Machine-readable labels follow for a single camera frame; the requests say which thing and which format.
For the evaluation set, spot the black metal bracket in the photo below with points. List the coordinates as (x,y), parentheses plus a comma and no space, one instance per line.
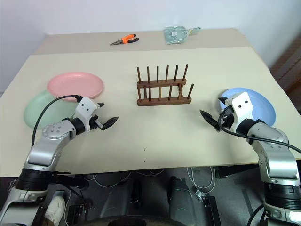
(210,209)

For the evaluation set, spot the wooden dish rack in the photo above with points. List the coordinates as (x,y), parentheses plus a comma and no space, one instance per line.
(162,101)

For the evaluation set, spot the pale green packaged item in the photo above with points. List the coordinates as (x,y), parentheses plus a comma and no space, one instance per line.
(175,35)

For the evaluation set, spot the white shoe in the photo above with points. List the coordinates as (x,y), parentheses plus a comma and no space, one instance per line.
(55,208)

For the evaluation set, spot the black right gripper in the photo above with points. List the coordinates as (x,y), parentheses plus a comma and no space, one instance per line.
(227,117)

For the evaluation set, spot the dark rounded shape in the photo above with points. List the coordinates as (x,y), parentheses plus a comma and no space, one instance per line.
(182,200)

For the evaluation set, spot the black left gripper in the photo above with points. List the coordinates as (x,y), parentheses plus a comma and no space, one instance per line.
(98,123)

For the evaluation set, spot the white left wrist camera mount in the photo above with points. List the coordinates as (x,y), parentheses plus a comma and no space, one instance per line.
(85,107)

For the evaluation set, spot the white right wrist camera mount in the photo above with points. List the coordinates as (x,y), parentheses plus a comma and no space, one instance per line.
(242,106)

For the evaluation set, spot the green plate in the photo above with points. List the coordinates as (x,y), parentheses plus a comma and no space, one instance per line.
(54,110)

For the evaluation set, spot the pink plate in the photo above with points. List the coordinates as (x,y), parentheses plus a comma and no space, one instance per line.
(75,83)

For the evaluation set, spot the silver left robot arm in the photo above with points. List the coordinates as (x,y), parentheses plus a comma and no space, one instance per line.
(44,150)

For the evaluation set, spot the black table frame bar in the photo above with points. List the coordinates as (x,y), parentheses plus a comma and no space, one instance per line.
(70,180)

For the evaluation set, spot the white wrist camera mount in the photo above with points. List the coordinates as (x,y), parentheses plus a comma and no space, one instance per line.
(242,106)
(85,107)

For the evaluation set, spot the blue plate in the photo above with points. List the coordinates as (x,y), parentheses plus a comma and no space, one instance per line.
(261,103)

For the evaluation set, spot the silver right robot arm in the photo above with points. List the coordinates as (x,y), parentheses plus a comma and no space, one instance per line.
(277,162)

